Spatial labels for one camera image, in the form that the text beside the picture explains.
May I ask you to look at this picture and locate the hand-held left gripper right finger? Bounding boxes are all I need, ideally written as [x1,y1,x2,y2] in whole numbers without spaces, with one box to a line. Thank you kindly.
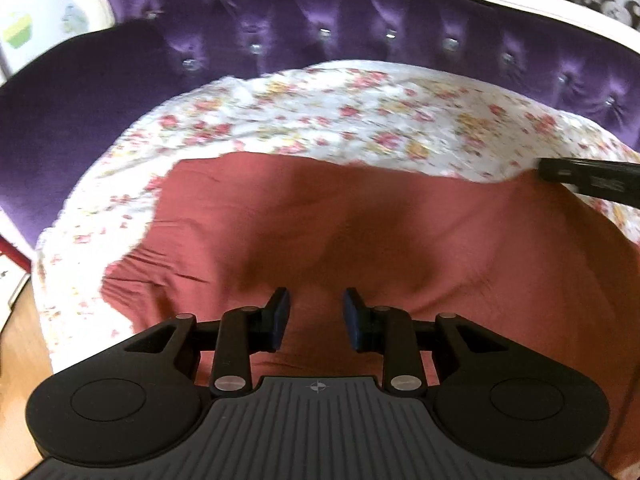
[342,287,511,397]

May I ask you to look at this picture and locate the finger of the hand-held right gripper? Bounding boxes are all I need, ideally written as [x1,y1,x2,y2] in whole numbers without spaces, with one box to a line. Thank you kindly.
[536,157,640,202]

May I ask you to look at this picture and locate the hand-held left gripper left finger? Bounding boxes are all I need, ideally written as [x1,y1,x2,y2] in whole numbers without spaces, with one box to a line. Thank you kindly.
[121,287,291,397]

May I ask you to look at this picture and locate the reddish brown pants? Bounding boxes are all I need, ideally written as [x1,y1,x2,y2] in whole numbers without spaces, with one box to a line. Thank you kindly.
[100,155,640,480]

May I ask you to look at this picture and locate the floral bed sheet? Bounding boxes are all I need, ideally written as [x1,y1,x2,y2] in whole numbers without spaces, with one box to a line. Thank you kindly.
[31,59,640,376]

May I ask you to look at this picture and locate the purple tufted headboard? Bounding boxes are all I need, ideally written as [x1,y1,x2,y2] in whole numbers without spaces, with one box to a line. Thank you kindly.
[87,0,640,153]

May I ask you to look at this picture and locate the dark purple pillow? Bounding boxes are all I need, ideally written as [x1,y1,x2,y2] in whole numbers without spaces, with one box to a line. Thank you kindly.
[0,22,226,256]

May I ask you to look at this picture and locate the white cabinet with green print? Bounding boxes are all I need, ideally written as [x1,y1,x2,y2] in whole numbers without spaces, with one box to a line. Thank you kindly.
[0,0,108,81]

